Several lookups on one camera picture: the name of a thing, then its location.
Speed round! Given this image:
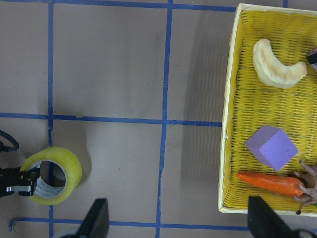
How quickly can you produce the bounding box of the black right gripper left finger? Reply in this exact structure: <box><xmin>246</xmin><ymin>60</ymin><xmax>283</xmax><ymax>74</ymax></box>
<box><xmin>75</xmin><ymin>198</ymin><xmax>109</xmax><ymax>238</ymax></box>

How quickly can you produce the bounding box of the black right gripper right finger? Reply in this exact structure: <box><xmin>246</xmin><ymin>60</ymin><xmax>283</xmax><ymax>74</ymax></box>
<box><xmin>248</xmin><ymin>196</ymin><xmax>293</xmax><ymax>238</ymax></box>

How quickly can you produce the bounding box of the yellow plastic tray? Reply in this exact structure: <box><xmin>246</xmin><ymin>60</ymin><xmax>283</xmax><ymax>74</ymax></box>
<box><xmin>218</xmin><ymin>3</ymin><xmax>317</xmax><ymax>215</ymax></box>

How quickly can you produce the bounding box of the pale croissant toy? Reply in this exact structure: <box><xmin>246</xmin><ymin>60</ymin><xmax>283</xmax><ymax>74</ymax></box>
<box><xmin>253</xmin><ymin>38</ymin><xmax>307</xmax><ymax>89</ymax></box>

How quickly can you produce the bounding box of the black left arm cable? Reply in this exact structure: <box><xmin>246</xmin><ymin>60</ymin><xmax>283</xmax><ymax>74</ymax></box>
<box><xmin>0</xmin><ymin>129</ymin><xmax>20</xmax><ymax>152</ymax></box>

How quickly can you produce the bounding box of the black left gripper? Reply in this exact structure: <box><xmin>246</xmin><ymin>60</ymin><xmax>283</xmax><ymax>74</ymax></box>
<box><xmin>0</xmin><ymin>167</ymin><xmax>40</xmax><ymax>197</ymax></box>

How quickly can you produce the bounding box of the yellow tape roll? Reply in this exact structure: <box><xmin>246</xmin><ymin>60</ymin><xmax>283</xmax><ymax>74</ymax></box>
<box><xmin>20</xmin><ymin>146</ymin><xmax>82</xmax><ymax>206</ymax></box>

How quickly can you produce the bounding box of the brown toy animal figure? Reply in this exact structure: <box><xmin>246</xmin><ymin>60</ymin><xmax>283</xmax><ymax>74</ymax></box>
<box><xmin>293</xmin><ymin>160</ymin><xmax>317</xmax><ymax>215</ymax></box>

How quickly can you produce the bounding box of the orange toy carrot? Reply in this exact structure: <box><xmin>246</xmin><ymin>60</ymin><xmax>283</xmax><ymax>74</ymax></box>
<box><xmin>237</xmin><ymin>172</ymin><xmax>304</xmax><ymax>196</ymax></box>

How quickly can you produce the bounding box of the purple foam block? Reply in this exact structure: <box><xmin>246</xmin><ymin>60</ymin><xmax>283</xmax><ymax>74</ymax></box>
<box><xmin>245</xmin><ymin>125</ymin><xmax>299</xmax><ymax>171</ymax></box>

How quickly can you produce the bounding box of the small silver black can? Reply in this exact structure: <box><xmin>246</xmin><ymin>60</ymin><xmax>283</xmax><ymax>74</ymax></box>
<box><xmin>306</xmin><ymin>48</ymin><xmax>317</xmax><ymax>71</ymax></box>

